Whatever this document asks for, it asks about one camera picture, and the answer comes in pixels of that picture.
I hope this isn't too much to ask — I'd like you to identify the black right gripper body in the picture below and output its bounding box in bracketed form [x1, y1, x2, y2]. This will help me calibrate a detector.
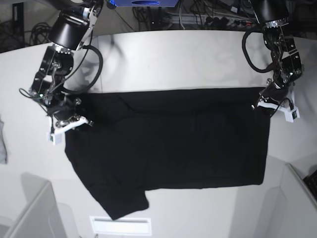
[41, 95, 86, 124]

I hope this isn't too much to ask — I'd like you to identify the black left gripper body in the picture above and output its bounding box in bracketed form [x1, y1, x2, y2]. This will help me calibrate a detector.
[259, 79, 294, 107]

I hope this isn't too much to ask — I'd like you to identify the black T-shirt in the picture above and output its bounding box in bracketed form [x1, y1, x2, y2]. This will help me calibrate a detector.
[65, 87, 270, 220]

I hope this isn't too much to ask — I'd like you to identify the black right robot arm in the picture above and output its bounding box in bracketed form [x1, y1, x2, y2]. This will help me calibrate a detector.
[19, 0, 104, 135]

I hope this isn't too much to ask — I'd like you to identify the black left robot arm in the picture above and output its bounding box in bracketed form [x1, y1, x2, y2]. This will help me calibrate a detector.
[242, 0, 303, 122]

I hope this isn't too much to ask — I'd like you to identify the grey cloth at left edge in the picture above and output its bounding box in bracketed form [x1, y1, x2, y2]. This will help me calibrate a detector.
[0, 120, 7, 164]

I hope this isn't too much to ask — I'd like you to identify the black keyboard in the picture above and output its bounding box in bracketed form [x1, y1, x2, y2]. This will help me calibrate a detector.
[303, 171, 317, 199]

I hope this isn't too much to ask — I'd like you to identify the white partition panel left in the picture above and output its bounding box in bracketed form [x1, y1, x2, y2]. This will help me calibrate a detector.
[4, 181, 67, 238]

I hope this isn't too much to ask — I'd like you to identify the white partition panel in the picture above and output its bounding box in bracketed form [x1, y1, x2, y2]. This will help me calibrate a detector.
[4, 181, 67, 238]
[254, 164, 317, 238]

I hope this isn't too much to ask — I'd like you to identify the white partition panel right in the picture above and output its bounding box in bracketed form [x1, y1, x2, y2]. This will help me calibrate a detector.
[254, 164, 317, 238]

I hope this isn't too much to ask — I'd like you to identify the blue box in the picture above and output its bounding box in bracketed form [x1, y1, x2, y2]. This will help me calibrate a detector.
[109, 0, 178, 7]

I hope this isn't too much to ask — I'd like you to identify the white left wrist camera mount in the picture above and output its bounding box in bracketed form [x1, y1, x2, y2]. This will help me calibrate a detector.
[257, 91, 300, 123]

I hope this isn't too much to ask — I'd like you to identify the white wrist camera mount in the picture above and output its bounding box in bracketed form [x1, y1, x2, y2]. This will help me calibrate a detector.
[47, 117, 89, 145]
[257, 91, 300, 123]

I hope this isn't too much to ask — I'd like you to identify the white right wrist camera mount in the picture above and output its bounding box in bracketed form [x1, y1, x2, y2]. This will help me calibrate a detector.
[47, 117, 89, 145]

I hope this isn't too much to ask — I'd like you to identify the coiled black cable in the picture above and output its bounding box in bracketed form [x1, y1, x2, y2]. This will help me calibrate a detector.
[29, 22, 54, 46]

